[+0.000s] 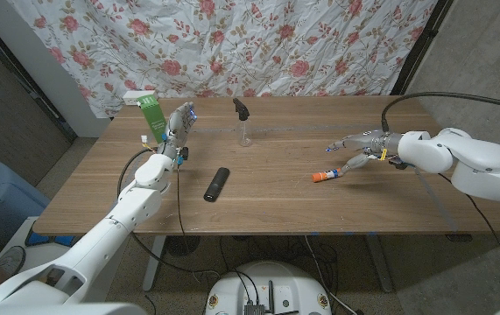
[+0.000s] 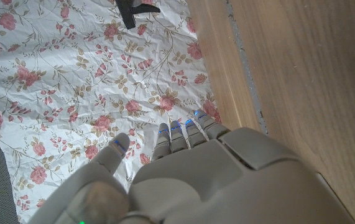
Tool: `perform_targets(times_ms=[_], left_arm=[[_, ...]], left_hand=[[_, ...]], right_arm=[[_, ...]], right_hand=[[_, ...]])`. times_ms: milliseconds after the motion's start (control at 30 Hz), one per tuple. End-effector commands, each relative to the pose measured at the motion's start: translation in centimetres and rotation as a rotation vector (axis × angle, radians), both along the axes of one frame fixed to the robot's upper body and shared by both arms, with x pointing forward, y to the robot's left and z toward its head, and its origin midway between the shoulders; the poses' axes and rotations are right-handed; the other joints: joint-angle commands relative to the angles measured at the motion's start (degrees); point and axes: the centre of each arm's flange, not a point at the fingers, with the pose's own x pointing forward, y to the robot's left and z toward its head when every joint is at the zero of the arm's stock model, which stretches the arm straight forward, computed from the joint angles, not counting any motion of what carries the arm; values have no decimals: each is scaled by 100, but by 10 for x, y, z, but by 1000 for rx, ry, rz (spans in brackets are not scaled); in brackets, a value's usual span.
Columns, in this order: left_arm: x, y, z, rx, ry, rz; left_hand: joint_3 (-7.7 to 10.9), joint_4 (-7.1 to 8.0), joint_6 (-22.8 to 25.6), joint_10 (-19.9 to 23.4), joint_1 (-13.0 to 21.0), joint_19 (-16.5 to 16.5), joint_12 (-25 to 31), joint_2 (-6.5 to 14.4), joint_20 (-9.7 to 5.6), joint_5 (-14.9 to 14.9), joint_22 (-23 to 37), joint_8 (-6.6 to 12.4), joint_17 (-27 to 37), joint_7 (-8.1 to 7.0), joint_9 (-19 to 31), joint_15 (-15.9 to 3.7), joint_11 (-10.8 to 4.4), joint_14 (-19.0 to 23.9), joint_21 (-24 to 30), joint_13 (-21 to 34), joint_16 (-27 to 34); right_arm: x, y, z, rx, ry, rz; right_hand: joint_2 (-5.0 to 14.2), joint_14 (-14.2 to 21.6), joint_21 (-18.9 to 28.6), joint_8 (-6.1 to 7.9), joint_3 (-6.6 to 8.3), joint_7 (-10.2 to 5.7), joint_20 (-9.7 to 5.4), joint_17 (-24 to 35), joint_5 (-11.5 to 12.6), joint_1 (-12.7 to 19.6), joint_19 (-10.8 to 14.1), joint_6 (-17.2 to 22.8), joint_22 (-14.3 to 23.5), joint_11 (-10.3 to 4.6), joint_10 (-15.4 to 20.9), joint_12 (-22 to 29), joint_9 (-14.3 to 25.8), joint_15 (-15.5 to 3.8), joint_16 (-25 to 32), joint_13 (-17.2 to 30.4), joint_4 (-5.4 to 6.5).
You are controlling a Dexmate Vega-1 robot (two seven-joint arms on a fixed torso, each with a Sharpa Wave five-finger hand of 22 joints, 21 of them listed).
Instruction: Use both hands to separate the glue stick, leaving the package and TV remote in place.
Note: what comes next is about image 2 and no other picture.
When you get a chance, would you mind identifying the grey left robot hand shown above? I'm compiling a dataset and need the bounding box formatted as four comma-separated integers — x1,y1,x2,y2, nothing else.
27,109,355,224

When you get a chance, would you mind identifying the floral backdrop cloth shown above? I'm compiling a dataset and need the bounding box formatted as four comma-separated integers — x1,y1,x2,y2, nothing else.
0,0,223,224

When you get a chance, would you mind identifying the clear spray bottle black trigger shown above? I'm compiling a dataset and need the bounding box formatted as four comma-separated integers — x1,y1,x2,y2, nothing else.
114,0,162,30

